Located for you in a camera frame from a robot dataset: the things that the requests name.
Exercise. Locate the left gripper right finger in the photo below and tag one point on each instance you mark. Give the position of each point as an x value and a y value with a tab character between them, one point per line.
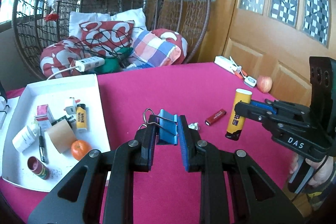
232	182

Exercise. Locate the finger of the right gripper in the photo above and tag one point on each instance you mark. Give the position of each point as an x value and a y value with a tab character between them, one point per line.
254	113
279	107

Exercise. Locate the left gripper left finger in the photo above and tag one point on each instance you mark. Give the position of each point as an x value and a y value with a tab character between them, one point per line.
99	188

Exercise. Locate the orange tangerine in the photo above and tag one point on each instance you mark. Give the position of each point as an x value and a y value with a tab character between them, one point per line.
79	149

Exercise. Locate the dark red cylinder tube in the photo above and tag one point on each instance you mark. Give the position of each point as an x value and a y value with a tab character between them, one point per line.
38	168

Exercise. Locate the brown tape roll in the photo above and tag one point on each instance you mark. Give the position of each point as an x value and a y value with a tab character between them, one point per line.
61	136

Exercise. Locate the black pen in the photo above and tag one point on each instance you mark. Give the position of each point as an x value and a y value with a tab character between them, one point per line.
42	147

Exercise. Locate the blue binder clip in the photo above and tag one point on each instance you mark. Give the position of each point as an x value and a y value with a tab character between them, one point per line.
166	124

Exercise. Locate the white pill bottle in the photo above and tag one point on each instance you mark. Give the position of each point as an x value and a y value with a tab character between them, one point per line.
26	137

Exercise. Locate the yellow lighter black top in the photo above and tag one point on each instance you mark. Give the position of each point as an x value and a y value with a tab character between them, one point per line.
81	118

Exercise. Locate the pink white small box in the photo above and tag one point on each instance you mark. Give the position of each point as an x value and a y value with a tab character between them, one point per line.
44	117

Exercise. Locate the white charger plug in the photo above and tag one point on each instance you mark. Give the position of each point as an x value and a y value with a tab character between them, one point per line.
71	106

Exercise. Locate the red lighter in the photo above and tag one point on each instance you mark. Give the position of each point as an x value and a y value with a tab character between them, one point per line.
215	117

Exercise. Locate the red apple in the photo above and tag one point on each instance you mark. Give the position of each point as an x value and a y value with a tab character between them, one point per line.
264	84

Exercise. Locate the white box on table edge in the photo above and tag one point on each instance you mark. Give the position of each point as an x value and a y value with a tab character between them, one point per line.
230	65

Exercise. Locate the crumpled foil wrapper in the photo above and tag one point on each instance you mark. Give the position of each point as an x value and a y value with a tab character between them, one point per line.
194	126

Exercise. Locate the wooden glass panel door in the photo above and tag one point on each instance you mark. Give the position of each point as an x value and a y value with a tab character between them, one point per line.
273	38

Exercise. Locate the white cardboard tray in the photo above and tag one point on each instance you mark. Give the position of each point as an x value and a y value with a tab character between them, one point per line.
57	94

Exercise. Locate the plaid checkered cushion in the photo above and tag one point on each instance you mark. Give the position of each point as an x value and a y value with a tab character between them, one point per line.
157	48

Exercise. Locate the black cat phone stand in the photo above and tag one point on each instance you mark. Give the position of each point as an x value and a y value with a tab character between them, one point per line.
4	106

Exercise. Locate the white power strip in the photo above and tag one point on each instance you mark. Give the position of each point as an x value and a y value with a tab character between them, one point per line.
82	65

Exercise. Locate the green cloth bundle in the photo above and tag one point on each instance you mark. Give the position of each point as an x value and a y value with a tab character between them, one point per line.
115	63

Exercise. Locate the red white seat cushion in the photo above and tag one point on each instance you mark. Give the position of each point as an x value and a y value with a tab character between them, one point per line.
61	55

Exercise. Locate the white pillow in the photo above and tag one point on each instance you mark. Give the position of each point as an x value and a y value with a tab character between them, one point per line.
136	15

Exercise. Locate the red white square cushion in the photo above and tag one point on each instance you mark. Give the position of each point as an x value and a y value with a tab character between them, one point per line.
104	37

